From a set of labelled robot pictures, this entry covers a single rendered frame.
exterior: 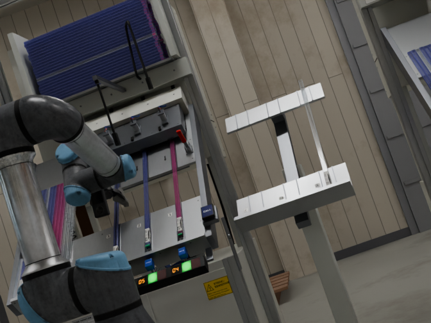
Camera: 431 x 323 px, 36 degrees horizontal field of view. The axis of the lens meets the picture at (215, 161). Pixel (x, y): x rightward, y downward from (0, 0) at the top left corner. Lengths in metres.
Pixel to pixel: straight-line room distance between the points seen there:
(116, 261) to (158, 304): 0.87
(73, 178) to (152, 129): 0.55
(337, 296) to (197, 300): 0.53
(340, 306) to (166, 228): 0.59
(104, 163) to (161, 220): 0.40
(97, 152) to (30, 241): 0.33
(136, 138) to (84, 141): 0.73
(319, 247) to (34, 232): 0.90
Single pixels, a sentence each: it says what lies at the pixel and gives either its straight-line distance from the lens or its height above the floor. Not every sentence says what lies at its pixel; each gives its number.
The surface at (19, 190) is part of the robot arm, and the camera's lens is 1.61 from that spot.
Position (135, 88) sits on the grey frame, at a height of 1.33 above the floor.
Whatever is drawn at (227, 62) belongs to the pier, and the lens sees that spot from 6.02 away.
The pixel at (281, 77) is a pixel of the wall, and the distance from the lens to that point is 6.25.
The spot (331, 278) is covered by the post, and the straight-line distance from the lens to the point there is 2.08.
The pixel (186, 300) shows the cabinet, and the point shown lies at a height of 0.52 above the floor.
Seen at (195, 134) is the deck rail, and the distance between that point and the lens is 2.37.
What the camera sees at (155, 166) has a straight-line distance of 2.35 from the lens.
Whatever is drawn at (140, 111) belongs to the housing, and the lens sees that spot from 2.51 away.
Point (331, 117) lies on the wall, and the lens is 6.23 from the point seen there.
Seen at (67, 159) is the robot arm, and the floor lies 1.07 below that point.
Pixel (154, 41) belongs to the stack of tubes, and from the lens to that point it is 2.54.
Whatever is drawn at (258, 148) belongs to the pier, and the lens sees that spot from 5.90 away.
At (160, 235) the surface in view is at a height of 0.77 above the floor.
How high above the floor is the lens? 0.78
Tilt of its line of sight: 4 degrees up
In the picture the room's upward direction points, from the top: 19 degrees counter-clockwise
